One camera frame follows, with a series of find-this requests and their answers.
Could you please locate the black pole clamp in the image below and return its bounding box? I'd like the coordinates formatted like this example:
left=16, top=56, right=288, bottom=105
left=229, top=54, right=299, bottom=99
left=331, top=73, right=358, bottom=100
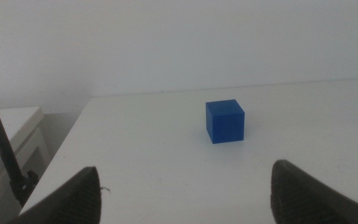
left=9, top=170, right=40, bottom=208

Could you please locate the white side table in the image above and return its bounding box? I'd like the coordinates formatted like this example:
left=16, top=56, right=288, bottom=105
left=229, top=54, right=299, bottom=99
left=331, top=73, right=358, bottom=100
left=0, top=106, right=51, bottom=224

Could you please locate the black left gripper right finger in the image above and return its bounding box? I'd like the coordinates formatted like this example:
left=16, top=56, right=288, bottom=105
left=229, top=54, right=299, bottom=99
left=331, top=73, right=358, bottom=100
left=270, top=159, right=358, bottom=224

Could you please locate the blue cube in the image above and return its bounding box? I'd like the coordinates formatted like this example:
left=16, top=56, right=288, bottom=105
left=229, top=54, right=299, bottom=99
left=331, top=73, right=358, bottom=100
left=205, top=99, right=246, bottom=144

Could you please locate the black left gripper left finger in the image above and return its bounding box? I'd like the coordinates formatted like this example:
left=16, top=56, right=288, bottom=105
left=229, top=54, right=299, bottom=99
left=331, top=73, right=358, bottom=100
left=6, top=166, right=102, bottom=224

